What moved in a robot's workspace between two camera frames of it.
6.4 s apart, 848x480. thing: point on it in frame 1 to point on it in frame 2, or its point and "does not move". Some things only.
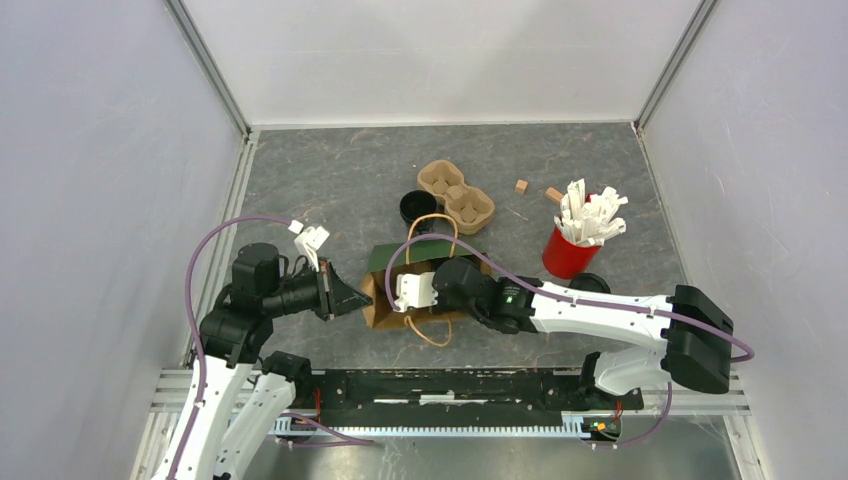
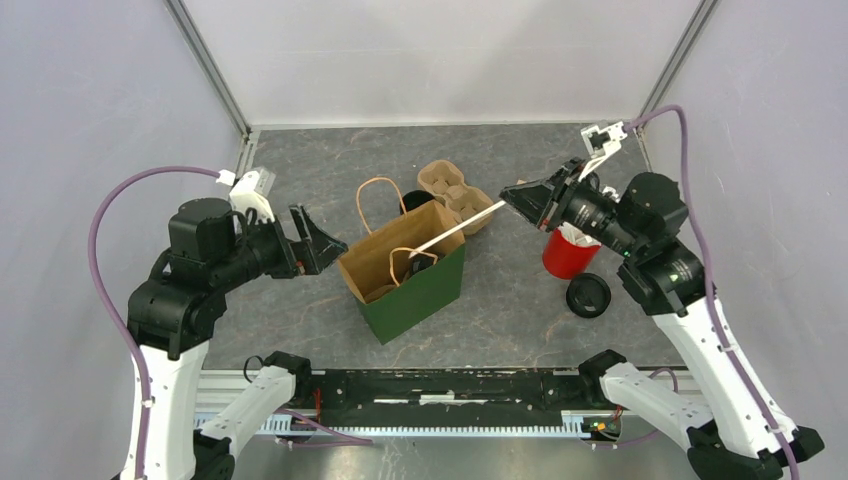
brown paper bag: x=378 y=313 to x=400 y=248
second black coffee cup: x=416 y=203 does not move
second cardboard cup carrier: x=472 y=207 does not move
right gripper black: x=443 y=304 to x=555 y=194
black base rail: x=469 y=393 does not move
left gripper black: x=335 y=295 to x=314 y=251
